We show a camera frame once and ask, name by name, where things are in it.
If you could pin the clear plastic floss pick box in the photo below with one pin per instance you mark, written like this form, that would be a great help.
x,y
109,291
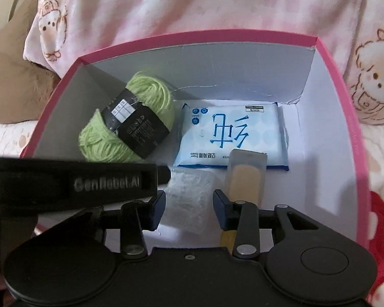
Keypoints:
x,y
188,195

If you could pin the green yarn ball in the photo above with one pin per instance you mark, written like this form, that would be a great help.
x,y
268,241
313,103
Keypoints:
x,y
147,86

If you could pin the pink printed pillow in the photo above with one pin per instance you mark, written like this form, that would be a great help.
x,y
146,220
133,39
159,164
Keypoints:
x,y
211,3

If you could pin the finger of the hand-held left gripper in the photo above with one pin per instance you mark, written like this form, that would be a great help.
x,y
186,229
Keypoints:
x,y
163,175

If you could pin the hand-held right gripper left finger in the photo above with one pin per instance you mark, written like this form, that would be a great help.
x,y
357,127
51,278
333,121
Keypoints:
x,y
155,211

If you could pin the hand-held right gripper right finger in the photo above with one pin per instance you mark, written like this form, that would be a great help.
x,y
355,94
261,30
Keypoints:
x,y
220,211

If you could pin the foundation bottle with gold cap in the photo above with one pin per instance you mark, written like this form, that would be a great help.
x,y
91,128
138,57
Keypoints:
x,y
244,172

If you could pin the pink cardboard box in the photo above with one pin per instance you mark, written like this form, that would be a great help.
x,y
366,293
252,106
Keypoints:
x,y
323,134

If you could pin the brown pillow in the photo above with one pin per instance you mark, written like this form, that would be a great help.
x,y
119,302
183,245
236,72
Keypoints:
x,y
9,70

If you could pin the blue wet wipes pack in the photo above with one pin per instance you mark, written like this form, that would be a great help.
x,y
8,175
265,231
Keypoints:
x,y
259,134

